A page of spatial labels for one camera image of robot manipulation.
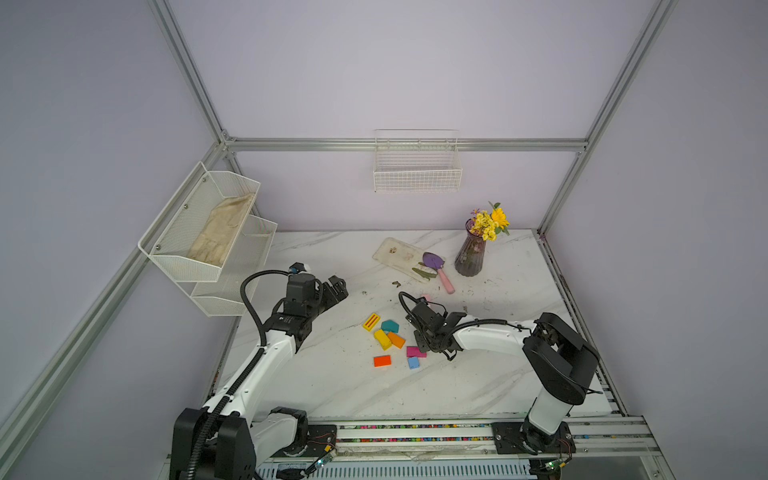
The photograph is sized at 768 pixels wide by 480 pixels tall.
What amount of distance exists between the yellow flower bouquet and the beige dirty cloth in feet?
0.79

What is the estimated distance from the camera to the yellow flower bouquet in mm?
899

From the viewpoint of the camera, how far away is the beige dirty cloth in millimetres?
1094
